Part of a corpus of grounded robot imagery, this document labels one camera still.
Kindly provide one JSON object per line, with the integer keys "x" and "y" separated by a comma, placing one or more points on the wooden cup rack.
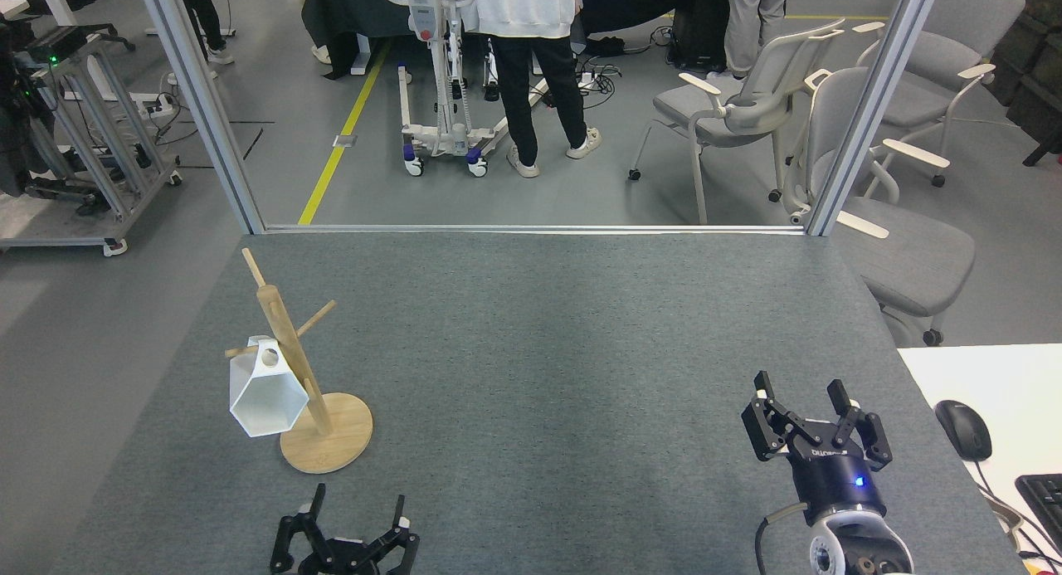
{"x": 332, "y": 438}

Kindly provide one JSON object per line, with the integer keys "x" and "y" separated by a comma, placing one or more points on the white faceted cup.
{"x": 261, "y": 392}

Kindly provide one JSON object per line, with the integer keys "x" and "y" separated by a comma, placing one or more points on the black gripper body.
{"x": 348, "y": 558}
{"x": 830, "y": 475}

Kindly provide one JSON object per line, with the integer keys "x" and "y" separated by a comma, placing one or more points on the black box on floor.
{"x": 701, "y": 36}

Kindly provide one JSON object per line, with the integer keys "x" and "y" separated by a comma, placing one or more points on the black keyboard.
{"x": 1044, "y": 504}

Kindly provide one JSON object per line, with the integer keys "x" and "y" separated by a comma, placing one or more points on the black draped table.
{"x": 348, "y": 11}

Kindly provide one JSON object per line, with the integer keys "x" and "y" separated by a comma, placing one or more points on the white stand on wheels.
{"x": 440, "y": 77}

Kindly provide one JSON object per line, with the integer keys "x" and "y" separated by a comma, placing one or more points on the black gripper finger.
{"x": 297, "y": 542}
{"x": 873, "y": 438}
{"x": 402, "y": 546}
{"x": 767, "y": 430}

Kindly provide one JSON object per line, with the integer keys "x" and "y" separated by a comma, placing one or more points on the stacked black crates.
{"x": 1033, "y": 69}

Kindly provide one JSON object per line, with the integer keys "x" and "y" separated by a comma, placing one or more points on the grey chair with white armrests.
{"x": 908, "y": 260}
{"x": 962, "y": 27}
{"x": 772, "y": 85}

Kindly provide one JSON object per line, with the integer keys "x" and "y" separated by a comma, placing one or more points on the white desk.
{"x": 1004, "y": 384}

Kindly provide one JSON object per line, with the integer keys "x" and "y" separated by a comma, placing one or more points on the white power strip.
{"x": 158, "y": 104}

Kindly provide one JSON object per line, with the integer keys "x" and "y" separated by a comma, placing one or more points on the silver frame post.
{"x": 871, "y": 110}
{"x": 203, "y": 110}

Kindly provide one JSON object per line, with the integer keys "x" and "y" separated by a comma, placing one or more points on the person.
{"x": 203, "y": 11}
{"x": 321, "y": 55}
{"x": 531, "y": 60}
{"x": 751, "y": 19}

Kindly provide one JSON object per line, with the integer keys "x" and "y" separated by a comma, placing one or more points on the metal cart on wheels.
{"x": 99, "y": 127}

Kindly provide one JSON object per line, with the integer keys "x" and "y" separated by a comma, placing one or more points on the black computer mouse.
{"x": 962, "y": 430}

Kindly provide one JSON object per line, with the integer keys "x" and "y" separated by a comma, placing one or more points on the metal floor plate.
{"x": 345, "y": 141}

